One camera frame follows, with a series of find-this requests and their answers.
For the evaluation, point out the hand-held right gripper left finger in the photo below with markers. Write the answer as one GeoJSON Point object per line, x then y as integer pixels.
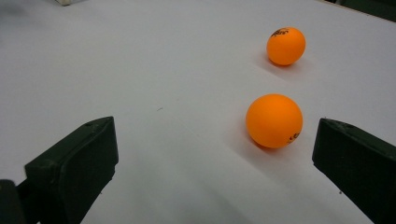
{"type": "Point", "coordinates": [74, 161]}

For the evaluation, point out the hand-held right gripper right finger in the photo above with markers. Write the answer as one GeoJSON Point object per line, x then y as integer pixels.
{"type": "Point", "coordinates": [358, 158]}

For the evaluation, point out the orange ping pong ball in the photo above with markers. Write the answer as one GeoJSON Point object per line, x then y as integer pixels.
{"type": "Point", "coordinates": [274, 119]}
{"type": "Point", "coordinates": [286, 46]}

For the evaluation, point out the clear bag with beige trim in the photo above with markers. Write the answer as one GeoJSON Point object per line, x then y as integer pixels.
{"type": "Point", "coordinates": [66, 2]}

